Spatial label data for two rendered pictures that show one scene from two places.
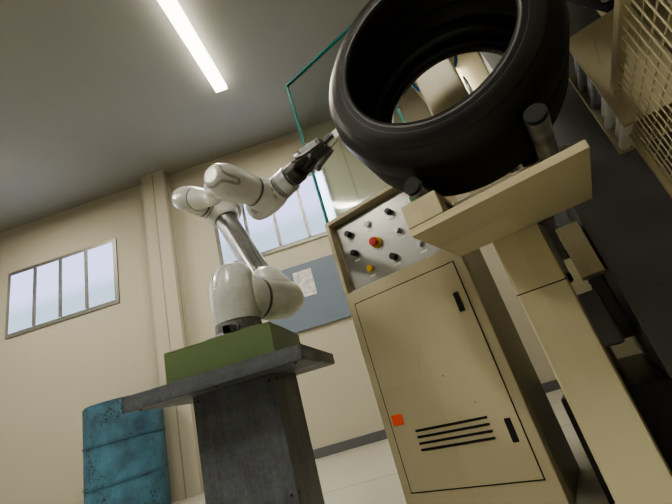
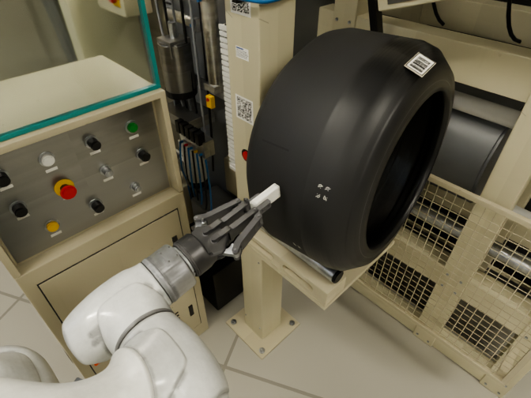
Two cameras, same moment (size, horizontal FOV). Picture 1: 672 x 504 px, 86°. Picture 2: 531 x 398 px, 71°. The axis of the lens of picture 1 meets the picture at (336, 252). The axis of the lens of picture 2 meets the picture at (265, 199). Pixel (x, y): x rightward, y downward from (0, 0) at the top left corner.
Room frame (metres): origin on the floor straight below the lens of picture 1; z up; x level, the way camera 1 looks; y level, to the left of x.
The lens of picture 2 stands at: (0.79, 0.45, 1.72)
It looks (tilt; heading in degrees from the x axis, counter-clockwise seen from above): 41 degrees down; 285
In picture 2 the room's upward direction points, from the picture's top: straight up
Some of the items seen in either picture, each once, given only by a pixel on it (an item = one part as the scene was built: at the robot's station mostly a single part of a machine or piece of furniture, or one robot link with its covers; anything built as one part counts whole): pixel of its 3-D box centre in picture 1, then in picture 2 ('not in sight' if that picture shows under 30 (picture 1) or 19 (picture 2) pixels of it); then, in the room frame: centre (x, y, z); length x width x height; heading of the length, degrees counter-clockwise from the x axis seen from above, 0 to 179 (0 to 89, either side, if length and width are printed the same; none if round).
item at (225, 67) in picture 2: not in sight; (235, 105); (1.15, -0.56, 1.19); 0.05 x 0.04 x 0.48; 58
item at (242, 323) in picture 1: (237, 331); not in sight; (1.17, 0.39, 0.78); 0.22 x 0.18 x 0.06; 2
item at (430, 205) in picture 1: (447, 225); (290, 256); (0.91, -0.31, 0.84); 0.36 x 0.09 x 0.06; 148
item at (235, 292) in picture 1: (235, 293); not in sight; (1.20, 0.38, 0.92); 0.18 x 0.16 x 0.22; 147
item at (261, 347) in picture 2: not in sight; (262, 322); (1.06, -0.54, 0.01); 0.27 x 0.27 x 0.02; 58
